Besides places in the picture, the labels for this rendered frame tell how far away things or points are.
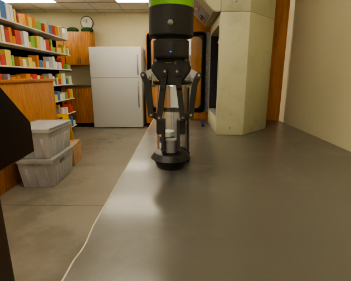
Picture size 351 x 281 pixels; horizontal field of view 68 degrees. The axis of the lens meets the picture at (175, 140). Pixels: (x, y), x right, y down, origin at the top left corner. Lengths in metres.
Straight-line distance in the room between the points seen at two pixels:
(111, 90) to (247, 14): 5.21
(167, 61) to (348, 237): 0.44
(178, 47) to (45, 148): 2.60
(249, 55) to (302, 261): 0.84
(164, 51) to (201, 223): 0.33
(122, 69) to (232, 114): 5.09
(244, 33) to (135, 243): 0.88
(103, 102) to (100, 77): 0.54
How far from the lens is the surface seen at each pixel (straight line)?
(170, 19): 0.53
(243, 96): 1.09
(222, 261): 0.38
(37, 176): 3.17
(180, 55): 0.55
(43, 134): 2.98
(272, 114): 1.53
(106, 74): 6.14
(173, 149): 0.59
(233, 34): 1.08
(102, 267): 0.38
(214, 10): 1.09
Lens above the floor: 1.18
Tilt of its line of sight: 14 degrees down
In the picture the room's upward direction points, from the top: straight up
